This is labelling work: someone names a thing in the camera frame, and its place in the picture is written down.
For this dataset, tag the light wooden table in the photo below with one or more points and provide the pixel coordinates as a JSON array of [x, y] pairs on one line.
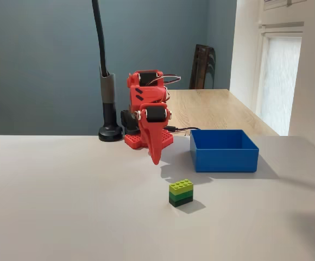
[[214, 108]]

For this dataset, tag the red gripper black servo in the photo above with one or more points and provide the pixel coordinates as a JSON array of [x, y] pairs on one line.
[[154, 114]]

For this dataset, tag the black round object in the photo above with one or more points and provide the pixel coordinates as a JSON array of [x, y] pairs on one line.
[[108, 108]]

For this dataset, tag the green lego brick stack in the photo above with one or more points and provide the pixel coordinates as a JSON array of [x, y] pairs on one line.
[[181, 194]]

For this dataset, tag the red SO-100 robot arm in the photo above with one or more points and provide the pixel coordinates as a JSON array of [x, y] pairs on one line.
[[146, 93]]

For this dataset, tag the blue square tray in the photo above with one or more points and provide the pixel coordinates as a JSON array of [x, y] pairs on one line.
[[225, 160]]

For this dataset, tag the white window with blind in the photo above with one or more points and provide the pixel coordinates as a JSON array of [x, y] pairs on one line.
[[279, 81]]

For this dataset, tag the dark wooden frame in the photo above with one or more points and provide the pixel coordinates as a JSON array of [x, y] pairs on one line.
[[201, 68]]

